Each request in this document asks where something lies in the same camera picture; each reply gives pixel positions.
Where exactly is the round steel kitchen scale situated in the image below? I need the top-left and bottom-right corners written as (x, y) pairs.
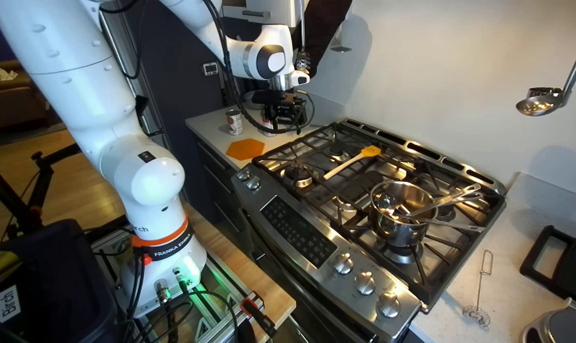
top-left (521, 297), bottom-right (576, 343)

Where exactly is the stainless gas stove range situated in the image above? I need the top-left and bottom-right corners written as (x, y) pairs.
top-left (229, 118), bottom-right (509, 343)

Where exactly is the steel saucepan with long handle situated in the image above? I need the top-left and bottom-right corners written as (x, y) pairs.
top-left (368, 179), bottom-right (486, 250)

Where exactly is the thin wire whisk tool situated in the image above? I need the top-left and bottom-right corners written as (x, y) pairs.
top-left (463, 248), bottom-right (496, 330)

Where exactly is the black box with QR label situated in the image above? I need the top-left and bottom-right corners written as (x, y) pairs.
top-left (0, 217), bottom-right (122, 343)

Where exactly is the wooden spatula with orange head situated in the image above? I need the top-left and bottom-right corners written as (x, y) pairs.
top-left (322, 143), bottom-right (383, 183)

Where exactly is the small hanging steel spoon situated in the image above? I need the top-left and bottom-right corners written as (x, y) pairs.
top-left (296, 0), bottom-right (315, 73)

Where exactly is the stainless range hood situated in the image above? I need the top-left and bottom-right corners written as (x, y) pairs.
top-left (219, 0), bottom-right (303, 29)

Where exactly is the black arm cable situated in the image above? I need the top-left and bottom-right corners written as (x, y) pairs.
top-left (200, 0), bottom-right (267, 137)

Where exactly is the black camera tripod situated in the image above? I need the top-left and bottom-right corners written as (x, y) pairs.
top-left (0, 149), bottom-right (82, 238)

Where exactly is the hanging steel ladle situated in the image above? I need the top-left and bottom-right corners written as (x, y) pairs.
top-left (515, 15), bottom-right (576, 118)

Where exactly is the small labelled tin can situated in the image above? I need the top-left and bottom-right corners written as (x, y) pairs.
top-left (225, 107), bottom-right (246, 137)

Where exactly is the dark brown oven mitt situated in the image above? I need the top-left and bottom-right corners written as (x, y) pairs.
top-left (299, 0), bottom-right (355, 73)

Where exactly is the dark cabinet with steel handles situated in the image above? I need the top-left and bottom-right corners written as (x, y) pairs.
top-left (185, 122), bottom-right (242, 225)

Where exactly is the red black cable plug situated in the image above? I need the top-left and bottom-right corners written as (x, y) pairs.
top-left (238, 296), bottom-right (278, 339)

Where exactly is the brown sofa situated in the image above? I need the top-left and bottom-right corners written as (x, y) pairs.
top-left (0, 55), bottom-right (51, 130)

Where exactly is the wooden robot mounting board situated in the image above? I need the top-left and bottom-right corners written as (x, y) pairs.
top-left (185, 202), bottom-right (297, 328)

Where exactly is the stainless refrigerator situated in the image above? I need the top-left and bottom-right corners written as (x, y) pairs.
top-left (99, 0), bottom-right (143, 103)

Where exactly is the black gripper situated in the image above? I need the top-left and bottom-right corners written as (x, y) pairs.
top-left (261, 88), bottom-right (313, 134)

